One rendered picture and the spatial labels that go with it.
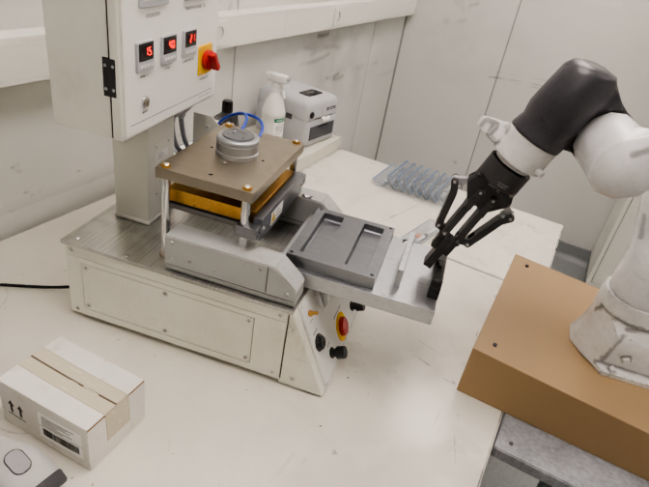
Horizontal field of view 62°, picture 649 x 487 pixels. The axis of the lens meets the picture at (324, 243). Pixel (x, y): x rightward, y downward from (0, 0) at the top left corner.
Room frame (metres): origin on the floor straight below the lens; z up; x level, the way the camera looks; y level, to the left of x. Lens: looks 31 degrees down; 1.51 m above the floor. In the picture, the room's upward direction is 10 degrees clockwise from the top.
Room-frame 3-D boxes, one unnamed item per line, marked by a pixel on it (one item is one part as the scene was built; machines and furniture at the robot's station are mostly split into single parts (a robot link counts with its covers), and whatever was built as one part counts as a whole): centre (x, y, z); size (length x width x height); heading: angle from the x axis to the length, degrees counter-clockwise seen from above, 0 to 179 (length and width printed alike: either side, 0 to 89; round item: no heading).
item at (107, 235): (0.94, 0.22, 0.93); 0.46 x 0.35 x 0.01; 79
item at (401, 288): (0.88, -0.08, 0.97); 0.30 x 0.22 x 0.08; 79
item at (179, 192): (0.95, 0.19, 1.07); 0.22 x 0.17 x 0.10; 169
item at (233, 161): (0.96, 0.22, 1.08); 0.31 x 0.24 x 0.13; 169
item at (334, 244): (0.89, -0.04, 0.98); 0.20 x 0.17 x 0.03; 169
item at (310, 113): (1.96, 0.19, 0.88); 0.25 x 0.20 x 0.17; 61
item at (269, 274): (0.79, 0.15, 0.97); 0.25 x 0.05 x 0.07; 79
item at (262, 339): (0.95, 0.18, 0.84); 0.53 x 0.37 x 0.17; 79
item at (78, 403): (0.58, 0.35, 0.80); 0.19 x 0.13 x 0.09; 67
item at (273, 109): (1.82, 0.25, 0.92); 0.09 x 0.08 x 0.25; 70
